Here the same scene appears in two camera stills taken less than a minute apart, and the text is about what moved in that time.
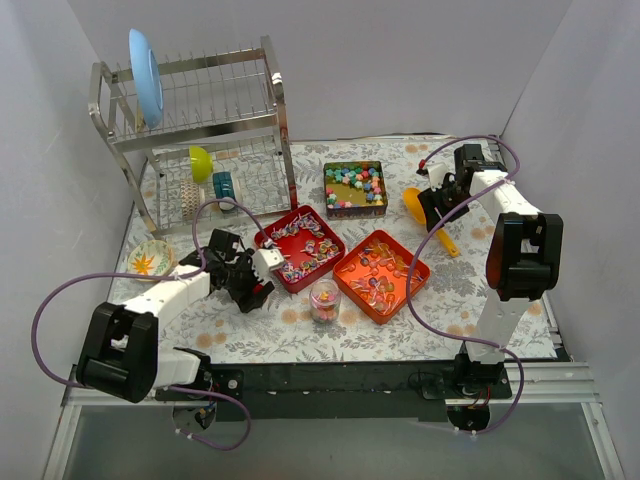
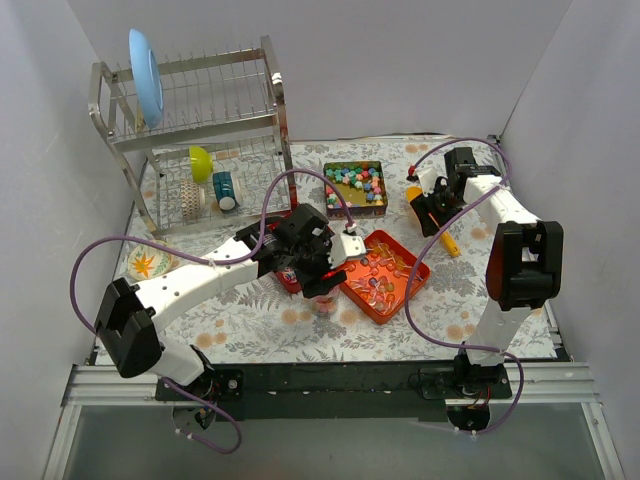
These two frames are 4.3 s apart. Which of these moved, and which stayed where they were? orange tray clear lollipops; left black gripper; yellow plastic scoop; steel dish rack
Moved: left black gripper
Stayed: orange tray clear lollipops; yellow plastic scoop; steel dish rack
